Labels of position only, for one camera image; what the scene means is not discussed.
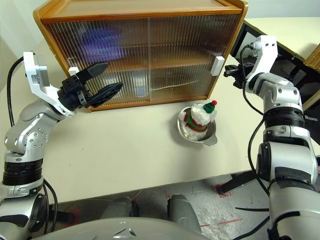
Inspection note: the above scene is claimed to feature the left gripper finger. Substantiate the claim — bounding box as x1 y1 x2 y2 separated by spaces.
87 81 124 109
75 61 111 83

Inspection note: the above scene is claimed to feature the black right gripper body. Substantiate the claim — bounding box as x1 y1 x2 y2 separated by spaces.
232 64 247 89

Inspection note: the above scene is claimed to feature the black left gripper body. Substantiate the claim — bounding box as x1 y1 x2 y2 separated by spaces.
57 75 91 111

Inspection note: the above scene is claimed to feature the ribbed translucent sliding door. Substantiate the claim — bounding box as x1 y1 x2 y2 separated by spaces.
148 13 241 101
42 17 152 109

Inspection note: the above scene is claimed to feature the purple tissue pack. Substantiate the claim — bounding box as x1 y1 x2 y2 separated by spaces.
78 27 125 62

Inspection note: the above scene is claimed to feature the white bottle with blue label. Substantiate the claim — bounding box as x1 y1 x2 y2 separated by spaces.
135 71 149 98

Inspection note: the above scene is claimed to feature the snowman plush toy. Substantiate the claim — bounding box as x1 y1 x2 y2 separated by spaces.
180 99 218 141

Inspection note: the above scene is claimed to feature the wooden cabinet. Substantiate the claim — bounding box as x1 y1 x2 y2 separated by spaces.
33 0 249 113

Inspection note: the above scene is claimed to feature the black framed side table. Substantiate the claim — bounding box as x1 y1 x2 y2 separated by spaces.
229 19 320 158

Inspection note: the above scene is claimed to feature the wicker basket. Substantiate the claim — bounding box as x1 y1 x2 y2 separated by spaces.
303 42 320 68

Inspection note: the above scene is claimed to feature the black table leg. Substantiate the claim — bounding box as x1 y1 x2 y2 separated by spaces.
219 172 259 195

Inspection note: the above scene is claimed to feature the grey rounded knee cover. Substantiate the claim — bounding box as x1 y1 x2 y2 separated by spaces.
166 194 202 235
101 196 137 220

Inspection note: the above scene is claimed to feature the red tape square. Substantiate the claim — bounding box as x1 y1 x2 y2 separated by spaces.
215 183 233 200

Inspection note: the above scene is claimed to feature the silver robot torso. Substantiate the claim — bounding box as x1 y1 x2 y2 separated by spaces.
37 215 204 240

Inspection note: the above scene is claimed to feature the red tape strip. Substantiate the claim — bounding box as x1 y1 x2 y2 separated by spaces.
199 217 244 228

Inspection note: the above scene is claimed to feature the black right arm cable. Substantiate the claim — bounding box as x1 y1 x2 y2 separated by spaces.
239 43 272 201

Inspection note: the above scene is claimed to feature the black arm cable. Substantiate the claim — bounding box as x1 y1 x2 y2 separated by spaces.
239 43 272 201
6 56 59 235

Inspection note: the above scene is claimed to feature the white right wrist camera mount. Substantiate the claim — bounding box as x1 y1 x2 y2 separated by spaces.
243 34 279 84

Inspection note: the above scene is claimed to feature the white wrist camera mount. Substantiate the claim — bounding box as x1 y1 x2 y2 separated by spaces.
243 34 279 84
22 51 78 118

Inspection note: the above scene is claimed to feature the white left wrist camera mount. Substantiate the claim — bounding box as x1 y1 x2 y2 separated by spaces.
22 51 78 118

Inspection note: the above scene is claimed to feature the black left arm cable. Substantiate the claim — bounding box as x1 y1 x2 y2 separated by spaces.
6 56 59 235

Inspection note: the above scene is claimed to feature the steel bowl with handle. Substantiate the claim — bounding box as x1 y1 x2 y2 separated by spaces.
176 106 218 147

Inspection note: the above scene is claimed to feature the thin black loose cable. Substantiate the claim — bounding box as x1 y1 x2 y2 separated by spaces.
234 206 271 213

